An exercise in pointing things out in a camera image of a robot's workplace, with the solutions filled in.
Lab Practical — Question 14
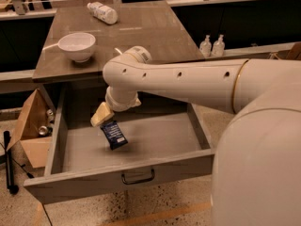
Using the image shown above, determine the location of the black stand pole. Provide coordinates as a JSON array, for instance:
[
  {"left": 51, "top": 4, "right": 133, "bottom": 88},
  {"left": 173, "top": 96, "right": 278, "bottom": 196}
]
[{"left": 4, "top": 131, "right": 19, "bottom": 195}]

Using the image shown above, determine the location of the left clear sanitizer bottle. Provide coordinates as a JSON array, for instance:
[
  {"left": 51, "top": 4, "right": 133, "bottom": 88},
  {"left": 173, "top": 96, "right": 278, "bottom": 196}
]
[{"left": 199, "top": 35, "right": 212, "bottom": 57}]

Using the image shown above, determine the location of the grey counter cabinet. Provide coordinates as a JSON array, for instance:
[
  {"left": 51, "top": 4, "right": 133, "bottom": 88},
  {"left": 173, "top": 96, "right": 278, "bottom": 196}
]
[{"left": 32, "top": 0, "right": 206, "bottom": 111}]

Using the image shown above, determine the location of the upper silver can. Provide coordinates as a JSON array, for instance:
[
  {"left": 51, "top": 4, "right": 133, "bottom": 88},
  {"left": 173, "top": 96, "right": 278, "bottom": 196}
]
[{"left": 46, "top": 109, "right": 55, "bottom": 123}]

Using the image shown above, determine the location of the right clear sanitizer bottle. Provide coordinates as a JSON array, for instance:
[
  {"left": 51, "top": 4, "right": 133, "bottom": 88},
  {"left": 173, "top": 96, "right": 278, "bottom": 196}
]
[{"left": 212, "top": 35, "right": 225, "bottom": 57}]

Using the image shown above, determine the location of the black metal drawer handle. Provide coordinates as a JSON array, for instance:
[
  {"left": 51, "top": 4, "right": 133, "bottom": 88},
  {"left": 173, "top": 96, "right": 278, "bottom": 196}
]
[{"left": 121, "top": 169, "right": 155, "bottom": 186}]

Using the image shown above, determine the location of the white ceramic bowl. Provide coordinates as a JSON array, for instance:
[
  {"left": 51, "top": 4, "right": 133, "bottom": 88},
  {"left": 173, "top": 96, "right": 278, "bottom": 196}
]
[{"left": 57, "top": 32, "right": 96, "bottom": 63}]

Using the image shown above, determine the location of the blue rxbar wrapper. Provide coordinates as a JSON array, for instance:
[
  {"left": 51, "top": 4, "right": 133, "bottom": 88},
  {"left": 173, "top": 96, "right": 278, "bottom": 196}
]
[{"left": 100, "top": 121, "right": 128, "bottom": 150}]

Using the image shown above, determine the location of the lower silver can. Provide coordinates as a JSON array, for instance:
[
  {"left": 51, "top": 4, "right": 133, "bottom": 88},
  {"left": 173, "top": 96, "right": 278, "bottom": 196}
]
[{"left": 39, "top": 125, "right": 50, "bottom": 137}]

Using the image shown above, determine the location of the silver can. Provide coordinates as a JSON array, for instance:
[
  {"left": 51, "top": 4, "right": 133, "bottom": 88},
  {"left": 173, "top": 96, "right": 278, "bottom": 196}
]
[
  {"left": 39, "top": 125, "right": 50, "bottom": 137},
  {"left": 46, "top": 109, "right": 55, "bottom": 123}
]

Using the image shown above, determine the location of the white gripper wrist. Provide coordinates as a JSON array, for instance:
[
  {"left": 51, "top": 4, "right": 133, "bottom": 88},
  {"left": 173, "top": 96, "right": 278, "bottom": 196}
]
[{"left": 90, "top": 86, "right": 141, "bottom": 127}]

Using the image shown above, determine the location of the grey open drawer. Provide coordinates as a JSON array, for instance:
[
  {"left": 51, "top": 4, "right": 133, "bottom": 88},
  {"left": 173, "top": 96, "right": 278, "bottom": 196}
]
[{"left": 24, "top": 84, "right": 214, "bottom": 204}]

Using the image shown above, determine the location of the clear sanitizer bottle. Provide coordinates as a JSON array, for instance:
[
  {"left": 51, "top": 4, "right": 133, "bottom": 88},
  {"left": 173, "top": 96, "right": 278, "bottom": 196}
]
[
  {"left": 199, "top": 35, "right": 212, "bottom": 57},
  {"left": 212, "top": 35, "right": 225, "bottom": 57}
]

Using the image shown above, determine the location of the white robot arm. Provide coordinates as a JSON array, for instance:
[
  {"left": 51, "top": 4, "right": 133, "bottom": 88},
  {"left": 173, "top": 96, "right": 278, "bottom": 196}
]
[{"left": 91, "top": 46, "right": 301, "bottom": 226}]

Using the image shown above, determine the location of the white plastic bottle lying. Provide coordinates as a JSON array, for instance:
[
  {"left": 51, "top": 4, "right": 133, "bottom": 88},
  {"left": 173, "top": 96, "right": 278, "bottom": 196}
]
[{"left": 87, "top": 2, "right": 118, "bottom": 24}]

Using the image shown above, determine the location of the brown cardboard box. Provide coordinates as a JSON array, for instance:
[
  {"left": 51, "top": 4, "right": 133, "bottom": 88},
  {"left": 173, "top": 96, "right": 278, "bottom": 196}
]
[{"left": 8, "top": 89, "right": 52, "bottom": 168}]

